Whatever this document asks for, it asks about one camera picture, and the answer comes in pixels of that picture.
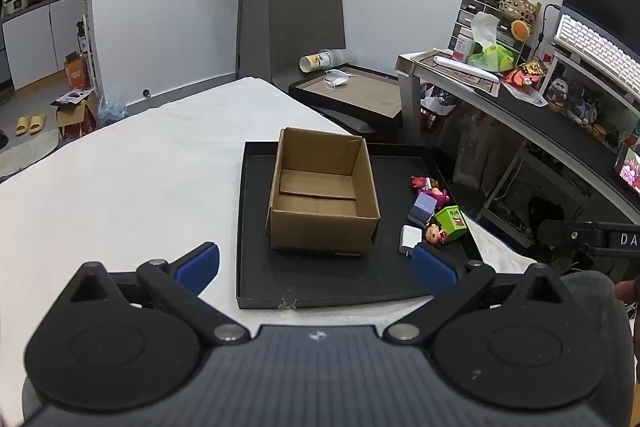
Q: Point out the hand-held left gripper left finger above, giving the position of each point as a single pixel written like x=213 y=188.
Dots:
x=197 y=264

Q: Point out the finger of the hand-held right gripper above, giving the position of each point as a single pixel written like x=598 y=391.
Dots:
x=565 y=234

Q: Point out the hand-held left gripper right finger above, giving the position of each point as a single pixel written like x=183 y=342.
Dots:
x=436 y=267

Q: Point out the brown-haired doll figure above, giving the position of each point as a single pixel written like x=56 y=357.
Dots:
x=435 y=235

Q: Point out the white charger plug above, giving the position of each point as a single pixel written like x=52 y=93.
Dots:
x=410 y=238

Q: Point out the green tin box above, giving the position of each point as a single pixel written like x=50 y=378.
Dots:
x=451 y=223

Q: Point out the purple small case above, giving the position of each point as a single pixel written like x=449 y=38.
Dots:
x=424 y=209

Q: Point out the black shallow tray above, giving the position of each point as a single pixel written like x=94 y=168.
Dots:
x=260 y=272

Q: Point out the person's right hand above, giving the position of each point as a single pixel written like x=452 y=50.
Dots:
x=627 y=291

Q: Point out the magenta toy figure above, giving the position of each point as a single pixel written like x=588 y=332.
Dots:
x=440 y=197

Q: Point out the small lit screen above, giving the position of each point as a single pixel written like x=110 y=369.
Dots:
x=630 y=169

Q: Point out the grey fabric cushion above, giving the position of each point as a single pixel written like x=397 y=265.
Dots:
x=590 y=307

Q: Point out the red toy figure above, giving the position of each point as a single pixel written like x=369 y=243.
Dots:
x=422 y=183

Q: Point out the grey desk with black top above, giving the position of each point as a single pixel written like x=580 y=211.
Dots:
x=550 y=122

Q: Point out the pale hanging garment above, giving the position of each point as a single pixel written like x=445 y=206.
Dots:
x=475 y=147

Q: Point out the cartoon mouse figurine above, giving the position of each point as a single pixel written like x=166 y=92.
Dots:
x=584 y=104

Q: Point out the panda figurine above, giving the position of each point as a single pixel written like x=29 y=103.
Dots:
x=558 y=93

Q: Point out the red plastic basket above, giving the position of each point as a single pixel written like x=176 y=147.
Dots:
x=435 y=114

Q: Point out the red snack packet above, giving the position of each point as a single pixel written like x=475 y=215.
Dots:
x=525 y=74

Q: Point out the blue plastic bag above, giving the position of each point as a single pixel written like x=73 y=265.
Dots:
x=112 y=112

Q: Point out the black framed brown board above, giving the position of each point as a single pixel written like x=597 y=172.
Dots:
x=365 y=97

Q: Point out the white keyboard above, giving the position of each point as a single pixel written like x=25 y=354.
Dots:
x=600 y=49

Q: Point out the green plastic bag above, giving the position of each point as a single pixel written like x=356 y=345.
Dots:
x=495 y=57

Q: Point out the cardboard box with black lid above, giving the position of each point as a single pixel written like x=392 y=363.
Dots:
x=75 y=112

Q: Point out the grey floor rug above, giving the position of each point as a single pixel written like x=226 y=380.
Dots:
x=25 y=152

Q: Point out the orange plush toy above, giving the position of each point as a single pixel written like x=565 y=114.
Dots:
x=521 y=29

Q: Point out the white face mask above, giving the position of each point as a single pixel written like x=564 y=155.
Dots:
x=337 y=78

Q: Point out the white bottle with pink label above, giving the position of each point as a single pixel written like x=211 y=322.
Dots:
x=462 y=47

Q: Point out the yellow slippers pair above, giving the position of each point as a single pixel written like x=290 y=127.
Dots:
x=30 y=125

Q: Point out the white tissue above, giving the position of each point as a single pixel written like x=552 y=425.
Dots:
x=484 y=29

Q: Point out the orange carton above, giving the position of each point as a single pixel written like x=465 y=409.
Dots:
x=76 y=72

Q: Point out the wicker basket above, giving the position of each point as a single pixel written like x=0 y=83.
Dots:
x=520 y=4

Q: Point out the paper cup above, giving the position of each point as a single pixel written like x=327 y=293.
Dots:
x=320 y=59

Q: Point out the small drawer organizer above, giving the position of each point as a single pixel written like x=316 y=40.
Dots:
x=467 y=14

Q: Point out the grey high-back chair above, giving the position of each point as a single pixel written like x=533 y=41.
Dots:
x=305 y=22

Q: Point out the white kitchen cabinet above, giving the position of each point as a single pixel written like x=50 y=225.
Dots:
x=35 y=42

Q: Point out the white rice cooker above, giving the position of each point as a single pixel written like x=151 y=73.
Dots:
x=15 y=4

